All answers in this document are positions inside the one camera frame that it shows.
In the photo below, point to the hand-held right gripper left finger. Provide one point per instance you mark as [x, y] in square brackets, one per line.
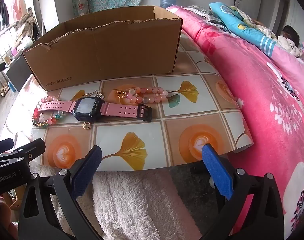
[88, 170]

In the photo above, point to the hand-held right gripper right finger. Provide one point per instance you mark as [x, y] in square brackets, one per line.
[217, 170]

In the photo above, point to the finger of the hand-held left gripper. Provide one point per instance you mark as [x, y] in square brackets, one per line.
[2, 145]
[32, 148]

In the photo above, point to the gold hoop earring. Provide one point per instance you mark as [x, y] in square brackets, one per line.
[86, 128]

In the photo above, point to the brown cardboard box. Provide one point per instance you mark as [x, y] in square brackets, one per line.
[104, 55]

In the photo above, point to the white fluffy cloth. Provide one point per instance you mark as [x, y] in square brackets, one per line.
[142, 205]

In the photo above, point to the dark cabinet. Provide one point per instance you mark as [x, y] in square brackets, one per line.
[18, 72]

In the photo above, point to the pink floral blanket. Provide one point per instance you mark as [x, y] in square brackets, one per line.
[254, 92]

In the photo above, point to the hanging clothes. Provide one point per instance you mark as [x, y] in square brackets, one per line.
[17, 5]

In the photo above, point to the blue patterned quilt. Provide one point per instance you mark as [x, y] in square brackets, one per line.
[242, 27]

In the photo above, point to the white floral quilt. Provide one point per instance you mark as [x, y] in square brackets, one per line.
[252, 17]

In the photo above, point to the grey lace cloth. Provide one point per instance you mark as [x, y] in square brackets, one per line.
[204, 12]

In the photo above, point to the grey door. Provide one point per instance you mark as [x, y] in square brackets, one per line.
[272, 5]

